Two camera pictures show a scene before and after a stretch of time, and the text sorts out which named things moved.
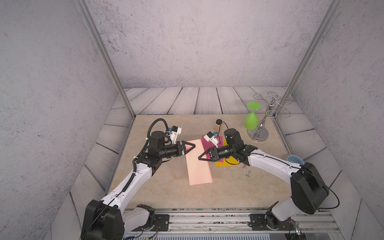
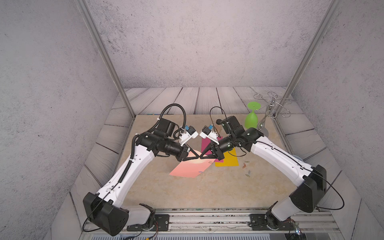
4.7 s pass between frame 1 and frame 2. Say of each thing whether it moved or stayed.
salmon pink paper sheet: moved
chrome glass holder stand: stayed
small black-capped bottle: stayed
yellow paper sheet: stayed
